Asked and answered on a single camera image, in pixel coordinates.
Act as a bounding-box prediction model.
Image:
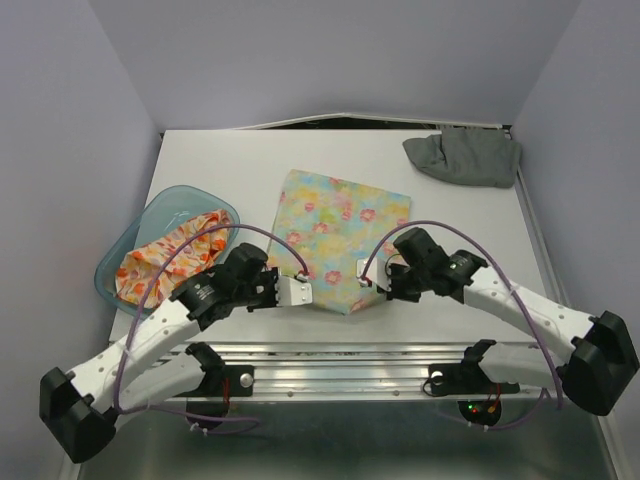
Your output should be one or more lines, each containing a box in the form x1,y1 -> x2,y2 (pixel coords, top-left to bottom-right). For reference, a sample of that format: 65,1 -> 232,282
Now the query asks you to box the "aluminium frame rail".
79,339 -> 614,401

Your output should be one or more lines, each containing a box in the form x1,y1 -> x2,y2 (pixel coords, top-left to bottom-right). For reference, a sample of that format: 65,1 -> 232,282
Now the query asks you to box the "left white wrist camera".
275,274 -> 314,307

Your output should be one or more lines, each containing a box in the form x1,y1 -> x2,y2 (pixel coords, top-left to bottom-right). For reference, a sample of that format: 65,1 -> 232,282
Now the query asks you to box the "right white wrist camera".
356,257 -> 391,292

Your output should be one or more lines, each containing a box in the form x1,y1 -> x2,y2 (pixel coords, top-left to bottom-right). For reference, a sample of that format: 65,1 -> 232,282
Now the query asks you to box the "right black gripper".
376,262 -> 430,303

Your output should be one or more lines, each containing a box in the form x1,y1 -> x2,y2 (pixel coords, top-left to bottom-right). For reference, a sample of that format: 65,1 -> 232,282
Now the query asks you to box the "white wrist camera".
356,257 -> 391,292
275,274 -> 314,307

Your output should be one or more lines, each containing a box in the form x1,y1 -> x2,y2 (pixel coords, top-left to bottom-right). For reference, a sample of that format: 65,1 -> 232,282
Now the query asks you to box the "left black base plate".
181,364 -> 255,398

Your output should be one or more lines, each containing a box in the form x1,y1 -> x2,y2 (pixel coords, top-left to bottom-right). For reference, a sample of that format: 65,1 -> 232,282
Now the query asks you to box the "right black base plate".
422,363 -> 520,397

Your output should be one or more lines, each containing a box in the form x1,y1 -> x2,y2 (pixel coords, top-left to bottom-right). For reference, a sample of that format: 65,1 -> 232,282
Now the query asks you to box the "pastel floral skirt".
272,170 -> 411,315

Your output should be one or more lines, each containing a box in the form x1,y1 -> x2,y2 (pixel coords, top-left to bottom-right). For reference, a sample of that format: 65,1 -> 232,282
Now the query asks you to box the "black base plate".
422,363 -> 520,397
181,364 -> 255,398

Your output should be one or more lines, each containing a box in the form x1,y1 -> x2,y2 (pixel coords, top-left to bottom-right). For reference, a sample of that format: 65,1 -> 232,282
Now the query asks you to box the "grey pleated skirt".
403,128 -> 523,189

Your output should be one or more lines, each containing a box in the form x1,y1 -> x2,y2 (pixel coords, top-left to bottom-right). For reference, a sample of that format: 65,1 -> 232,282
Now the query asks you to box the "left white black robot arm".
39,243 -> 285,464

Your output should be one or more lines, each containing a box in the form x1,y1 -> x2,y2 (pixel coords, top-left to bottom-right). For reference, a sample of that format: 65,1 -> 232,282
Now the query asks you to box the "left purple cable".
112,224 -> 312,435

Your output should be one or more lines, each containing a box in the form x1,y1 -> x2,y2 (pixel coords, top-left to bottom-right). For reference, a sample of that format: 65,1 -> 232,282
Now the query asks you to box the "orange floral skirt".
115,209 -> 231,309

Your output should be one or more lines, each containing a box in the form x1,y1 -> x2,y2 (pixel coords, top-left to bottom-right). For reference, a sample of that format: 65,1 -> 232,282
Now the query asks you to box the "blue plastic basin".
94,185 -> 240,315

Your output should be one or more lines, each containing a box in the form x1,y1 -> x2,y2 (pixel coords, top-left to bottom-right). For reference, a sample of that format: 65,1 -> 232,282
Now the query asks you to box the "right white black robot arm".
378,222 -> 639,416

